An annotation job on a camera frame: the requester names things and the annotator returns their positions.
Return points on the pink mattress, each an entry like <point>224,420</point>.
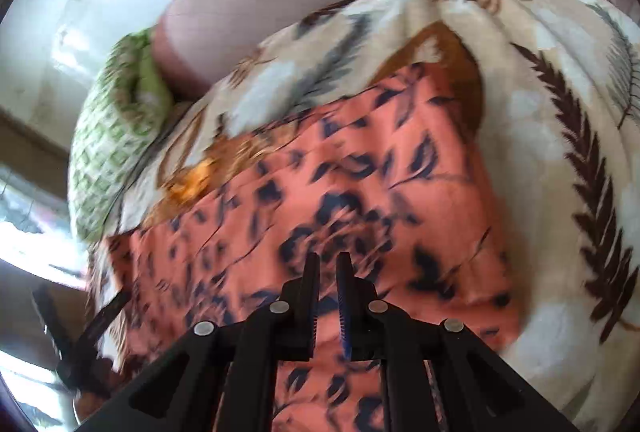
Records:
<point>280,2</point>

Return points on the orange floral cloth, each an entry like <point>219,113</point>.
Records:
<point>380,172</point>

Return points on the window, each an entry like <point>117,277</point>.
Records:
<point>30,242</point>

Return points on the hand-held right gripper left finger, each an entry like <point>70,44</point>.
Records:
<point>313,307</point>

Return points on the cream leaf-print blanket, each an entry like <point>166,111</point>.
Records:
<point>550,122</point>

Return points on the green patterned pillow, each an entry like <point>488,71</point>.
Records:
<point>110,132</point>

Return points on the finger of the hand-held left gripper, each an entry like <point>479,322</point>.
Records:
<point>95,337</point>
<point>55,327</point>

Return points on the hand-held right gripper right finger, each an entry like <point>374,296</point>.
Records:
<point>343,312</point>

